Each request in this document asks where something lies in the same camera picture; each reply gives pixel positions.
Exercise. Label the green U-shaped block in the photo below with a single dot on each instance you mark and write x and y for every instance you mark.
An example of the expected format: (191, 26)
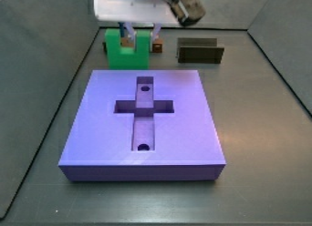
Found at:
(127, 57)

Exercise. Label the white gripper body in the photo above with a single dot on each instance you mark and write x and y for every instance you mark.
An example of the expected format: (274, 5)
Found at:
(136, 11)

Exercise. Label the black U-channel block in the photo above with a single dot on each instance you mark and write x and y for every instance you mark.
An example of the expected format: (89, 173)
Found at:
(198, 50)

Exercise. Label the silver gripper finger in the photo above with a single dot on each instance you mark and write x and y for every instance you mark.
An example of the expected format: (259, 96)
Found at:
(155, 31)
(131, 30)

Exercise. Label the purple board with cross slot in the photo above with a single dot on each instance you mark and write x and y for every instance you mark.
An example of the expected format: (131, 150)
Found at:
(143, 128)

